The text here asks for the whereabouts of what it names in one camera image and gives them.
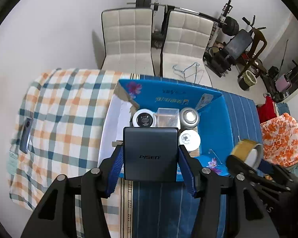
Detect yellow tape roll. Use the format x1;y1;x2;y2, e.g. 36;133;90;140
231;139;263;170

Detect dark grey PISEN charger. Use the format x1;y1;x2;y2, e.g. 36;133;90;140
121;127;178;182

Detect orange floral cushion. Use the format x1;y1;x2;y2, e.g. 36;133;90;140
260;113;298;168

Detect white round jar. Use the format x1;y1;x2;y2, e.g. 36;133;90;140
179;130;201;153

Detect blue striped cloth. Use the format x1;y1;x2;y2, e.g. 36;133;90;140
124;74;262;237

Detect red bag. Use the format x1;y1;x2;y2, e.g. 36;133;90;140
256;96;277;123

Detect plaid orange blue cloth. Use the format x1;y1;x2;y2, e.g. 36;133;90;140
7;68;135;238

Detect silver round tin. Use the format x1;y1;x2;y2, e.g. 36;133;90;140
180;107;200;130

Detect clear plastic box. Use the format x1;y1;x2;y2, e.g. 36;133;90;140
156;107;181;130

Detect white jar black lid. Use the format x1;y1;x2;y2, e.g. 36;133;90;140
132;108;157;127

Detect dark smartphone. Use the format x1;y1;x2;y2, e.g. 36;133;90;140
20;118;33;154

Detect woven waste basket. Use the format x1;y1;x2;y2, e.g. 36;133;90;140
238;70;257;91

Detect pink suitcase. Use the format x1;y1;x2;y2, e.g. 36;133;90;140
275;74;291;92

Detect blue cardboard box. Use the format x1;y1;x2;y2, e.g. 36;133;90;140
98;76;234;166

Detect black weight bench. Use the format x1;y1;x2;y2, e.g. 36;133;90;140
203;30;253;77

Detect brown wooden chair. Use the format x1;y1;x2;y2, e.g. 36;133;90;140
237;27;268;78

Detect barbell with black weights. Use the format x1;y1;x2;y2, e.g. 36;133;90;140
127;0;240;36

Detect right white padded chair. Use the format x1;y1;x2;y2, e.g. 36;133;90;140
160;10;213;87

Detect white padded chair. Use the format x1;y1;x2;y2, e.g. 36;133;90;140
102;8;155;76
160;10;213;87

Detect left white padded chair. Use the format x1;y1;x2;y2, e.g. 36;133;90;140
102;8;155;76

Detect wire clothes hangers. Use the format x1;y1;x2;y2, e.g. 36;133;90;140
172;62;204;84

